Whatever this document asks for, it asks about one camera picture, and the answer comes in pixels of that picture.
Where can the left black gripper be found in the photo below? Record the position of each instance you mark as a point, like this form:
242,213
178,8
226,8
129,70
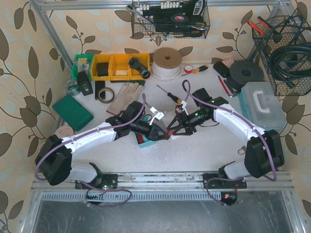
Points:
152,130

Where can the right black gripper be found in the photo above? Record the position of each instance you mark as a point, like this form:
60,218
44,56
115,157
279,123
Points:
184,122

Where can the beige work glove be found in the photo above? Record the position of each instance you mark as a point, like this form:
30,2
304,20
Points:
128,93

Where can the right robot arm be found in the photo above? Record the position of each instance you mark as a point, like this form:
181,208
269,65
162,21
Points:
264,152

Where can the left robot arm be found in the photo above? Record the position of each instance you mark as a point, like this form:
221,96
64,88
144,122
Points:
60,159

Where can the red spring in tray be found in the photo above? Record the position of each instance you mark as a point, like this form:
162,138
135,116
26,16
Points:
140,139

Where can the turquoise plastic tray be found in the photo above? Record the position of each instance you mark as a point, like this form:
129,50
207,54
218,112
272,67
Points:
147,142

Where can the black orange screwdriver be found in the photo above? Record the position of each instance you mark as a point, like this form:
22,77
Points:
169,94

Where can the red tape roll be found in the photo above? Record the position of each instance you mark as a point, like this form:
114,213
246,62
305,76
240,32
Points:
188,69

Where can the yellow black screwdriver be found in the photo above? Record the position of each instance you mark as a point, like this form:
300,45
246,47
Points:
197,70

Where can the black pipe fitting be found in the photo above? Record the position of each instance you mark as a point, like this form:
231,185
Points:
135,64

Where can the brass padlock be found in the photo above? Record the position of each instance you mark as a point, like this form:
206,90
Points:
242,150

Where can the brown tape roll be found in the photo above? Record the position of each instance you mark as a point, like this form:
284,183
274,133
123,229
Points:
106,95

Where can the black sponge block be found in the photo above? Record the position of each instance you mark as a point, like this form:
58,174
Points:
222,69

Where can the yellow parts bin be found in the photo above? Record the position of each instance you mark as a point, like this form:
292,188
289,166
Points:
119,69

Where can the clear turquoise storage box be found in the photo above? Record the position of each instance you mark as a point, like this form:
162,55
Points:
260,106

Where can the green sanding block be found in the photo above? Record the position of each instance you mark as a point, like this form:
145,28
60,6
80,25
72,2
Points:
72,112

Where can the black foam block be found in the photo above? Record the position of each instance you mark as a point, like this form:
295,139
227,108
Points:
102,69

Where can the black measuring device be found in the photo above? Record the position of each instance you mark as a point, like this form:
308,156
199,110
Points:
84,83

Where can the round beige power strip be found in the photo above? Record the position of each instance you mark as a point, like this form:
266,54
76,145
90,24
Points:
64,131

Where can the glass jar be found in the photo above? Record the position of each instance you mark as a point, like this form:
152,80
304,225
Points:
73,88

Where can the green parts bin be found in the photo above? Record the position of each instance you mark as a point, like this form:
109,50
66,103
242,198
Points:
82,63

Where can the red handled hex key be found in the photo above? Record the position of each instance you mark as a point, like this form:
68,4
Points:
227,88

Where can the white cable spool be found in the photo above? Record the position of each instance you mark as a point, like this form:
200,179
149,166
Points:
166,64

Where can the black cable spool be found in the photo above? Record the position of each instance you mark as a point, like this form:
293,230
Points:
242,72

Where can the top wire basket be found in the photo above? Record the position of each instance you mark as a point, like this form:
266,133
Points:
169,19

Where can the wire basket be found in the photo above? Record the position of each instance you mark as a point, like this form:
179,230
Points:
169,19
286,55

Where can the orange handled pliers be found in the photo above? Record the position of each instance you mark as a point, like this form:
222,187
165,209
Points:
257,28

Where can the right wire basket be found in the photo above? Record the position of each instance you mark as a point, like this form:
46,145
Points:
286,55

